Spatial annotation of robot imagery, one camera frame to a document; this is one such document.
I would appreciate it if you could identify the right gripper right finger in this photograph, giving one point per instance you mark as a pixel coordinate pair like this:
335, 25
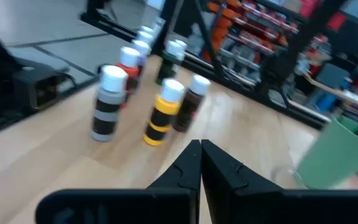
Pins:
225, 186

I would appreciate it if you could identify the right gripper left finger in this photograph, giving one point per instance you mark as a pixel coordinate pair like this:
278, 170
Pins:
185, 174

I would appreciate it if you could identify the yellow paint bottle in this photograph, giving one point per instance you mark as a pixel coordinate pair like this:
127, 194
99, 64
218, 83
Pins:
162, 115

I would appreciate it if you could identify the brown paint bottle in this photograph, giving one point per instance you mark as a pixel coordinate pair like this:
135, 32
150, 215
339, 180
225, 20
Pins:
190, 105

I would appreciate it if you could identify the grey paint bottle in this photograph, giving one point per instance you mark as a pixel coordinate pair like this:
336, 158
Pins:
107, 109

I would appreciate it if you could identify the dark green paint bottle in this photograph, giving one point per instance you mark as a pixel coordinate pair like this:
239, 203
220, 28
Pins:
166, 67

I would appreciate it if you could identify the green plastic cup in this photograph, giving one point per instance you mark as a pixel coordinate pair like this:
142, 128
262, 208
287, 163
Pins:
337, 155

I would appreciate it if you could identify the red paint bottle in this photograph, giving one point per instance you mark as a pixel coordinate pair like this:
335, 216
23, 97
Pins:
129, 57

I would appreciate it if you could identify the purple paint bottle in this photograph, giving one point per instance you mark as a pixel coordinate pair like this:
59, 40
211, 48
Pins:
141, 47

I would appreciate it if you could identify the white small paint bottle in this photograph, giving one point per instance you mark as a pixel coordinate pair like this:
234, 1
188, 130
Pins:
146, 31

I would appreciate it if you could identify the black table-level camera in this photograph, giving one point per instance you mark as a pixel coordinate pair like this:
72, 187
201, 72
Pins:
39, 90

